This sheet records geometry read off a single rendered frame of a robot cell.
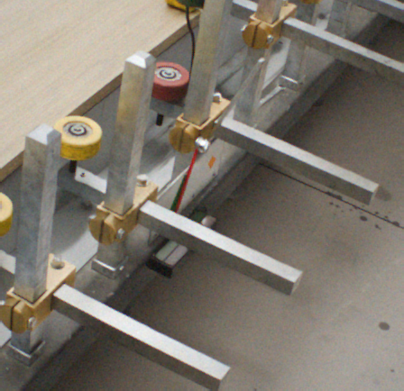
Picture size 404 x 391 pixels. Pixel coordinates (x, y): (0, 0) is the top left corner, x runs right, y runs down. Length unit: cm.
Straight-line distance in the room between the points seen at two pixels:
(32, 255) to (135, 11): 77
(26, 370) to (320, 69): 113
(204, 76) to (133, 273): 35
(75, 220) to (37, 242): 56
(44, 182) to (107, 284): 42
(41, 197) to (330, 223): 184
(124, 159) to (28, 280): 26
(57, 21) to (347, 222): 141
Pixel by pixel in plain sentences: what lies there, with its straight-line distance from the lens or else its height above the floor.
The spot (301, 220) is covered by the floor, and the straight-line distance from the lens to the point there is 321.
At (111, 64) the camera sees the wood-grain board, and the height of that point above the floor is 90.
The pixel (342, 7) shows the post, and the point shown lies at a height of 80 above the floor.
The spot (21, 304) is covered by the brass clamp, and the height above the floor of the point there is 83.
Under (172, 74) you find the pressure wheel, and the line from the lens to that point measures 199.
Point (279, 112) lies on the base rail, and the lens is 233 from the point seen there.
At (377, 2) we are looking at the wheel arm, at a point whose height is 95.
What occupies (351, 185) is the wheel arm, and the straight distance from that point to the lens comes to 191.
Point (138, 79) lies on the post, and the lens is 162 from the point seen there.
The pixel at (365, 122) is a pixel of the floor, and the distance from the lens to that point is 371.
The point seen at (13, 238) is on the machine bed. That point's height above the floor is 65.
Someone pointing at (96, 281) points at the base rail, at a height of 70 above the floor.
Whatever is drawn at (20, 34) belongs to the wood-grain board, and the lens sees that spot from 206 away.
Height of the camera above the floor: 194
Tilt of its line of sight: 37 degrees down
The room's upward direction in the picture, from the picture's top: 12 degrees clockwise
